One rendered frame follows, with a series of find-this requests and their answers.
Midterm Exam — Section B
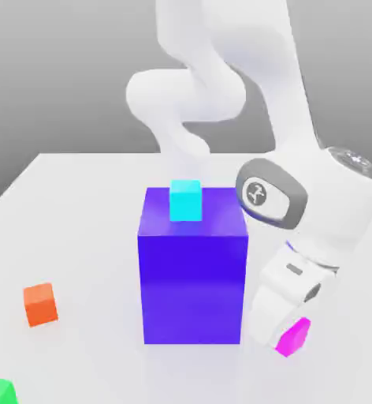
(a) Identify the large purple box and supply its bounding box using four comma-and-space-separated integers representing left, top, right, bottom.
136, 186, 249, 346

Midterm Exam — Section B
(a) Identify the small cyan cube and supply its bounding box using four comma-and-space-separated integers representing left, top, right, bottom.
169, 178, 203, 223

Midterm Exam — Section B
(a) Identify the small magenta cube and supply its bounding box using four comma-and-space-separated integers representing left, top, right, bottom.
273, 316, 312, 358

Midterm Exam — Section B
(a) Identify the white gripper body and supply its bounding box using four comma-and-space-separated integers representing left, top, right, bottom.
247, 282, 304, 349

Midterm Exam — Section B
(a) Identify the small orange cube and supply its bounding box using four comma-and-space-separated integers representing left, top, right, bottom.
22, 282, 60, 328

